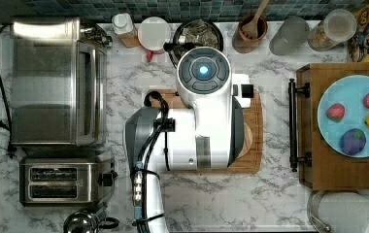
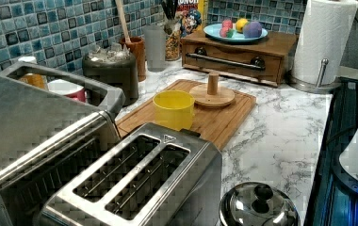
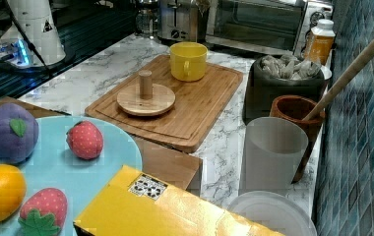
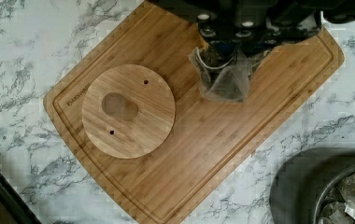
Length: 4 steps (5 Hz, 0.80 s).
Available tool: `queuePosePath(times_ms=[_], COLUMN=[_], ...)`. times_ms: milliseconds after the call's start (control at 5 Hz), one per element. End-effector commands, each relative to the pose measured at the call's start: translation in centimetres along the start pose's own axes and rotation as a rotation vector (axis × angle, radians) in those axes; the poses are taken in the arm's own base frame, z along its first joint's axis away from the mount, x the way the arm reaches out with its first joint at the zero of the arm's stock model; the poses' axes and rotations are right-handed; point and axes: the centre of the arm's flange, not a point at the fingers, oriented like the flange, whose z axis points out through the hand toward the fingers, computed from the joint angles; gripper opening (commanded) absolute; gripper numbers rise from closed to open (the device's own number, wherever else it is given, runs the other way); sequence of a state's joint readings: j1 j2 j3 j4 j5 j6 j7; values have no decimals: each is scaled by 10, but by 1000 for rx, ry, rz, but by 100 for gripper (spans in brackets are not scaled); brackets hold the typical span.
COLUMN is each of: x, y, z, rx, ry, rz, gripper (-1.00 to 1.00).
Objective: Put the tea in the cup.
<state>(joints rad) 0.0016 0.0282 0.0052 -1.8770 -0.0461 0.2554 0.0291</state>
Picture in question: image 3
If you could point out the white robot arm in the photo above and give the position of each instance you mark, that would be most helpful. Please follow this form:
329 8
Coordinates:
32 43

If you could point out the black bowl of tea bags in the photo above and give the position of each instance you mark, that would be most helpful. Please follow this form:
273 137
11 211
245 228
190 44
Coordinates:
262 89

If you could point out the brown wooden utensil cup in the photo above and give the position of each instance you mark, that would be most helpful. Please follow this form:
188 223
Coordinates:
294 108

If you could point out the bamboo cutting board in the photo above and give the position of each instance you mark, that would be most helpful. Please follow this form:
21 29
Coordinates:
196 109

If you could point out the round wooden lid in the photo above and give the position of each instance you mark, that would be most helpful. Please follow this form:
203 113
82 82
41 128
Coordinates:
145 98

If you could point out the yellow ceramic mug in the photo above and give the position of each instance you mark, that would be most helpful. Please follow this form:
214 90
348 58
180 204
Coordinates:
188 61

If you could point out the stainless steel toaster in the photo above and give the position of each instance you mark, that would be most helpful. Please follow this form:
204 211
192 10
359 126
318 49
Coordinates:
183 20

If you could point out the yellow cereal box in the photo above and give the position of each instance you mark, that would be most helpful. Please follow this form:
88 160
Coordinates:
133 203

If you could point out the glass coffee pot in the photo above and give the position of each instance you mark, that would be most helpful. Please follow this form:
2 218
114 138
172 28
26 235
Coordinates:
146 18

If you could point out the stainless toaster oven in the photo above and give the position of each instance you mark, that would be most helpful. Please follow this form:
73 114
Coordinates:
274 27

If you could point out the clear jar with white lid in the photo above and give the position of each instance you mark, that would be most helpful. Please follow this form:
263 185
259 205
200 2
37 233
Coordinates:
274 211

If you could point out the orange bottle white cap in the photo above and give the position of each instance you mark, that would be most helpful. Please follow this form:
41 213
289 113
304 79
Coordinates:
320 41

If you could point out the wooden spoon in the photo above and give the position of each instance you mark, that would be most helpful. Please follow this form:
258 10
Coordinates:
350 72

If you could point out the red plush strawberry with leaves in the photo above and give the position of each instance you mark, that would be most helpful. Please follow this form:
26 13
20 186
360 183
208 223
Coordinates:
44 213

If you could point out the purple plush plum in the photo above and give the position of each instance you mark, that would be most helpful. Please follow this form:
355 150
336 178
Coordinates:
18 133

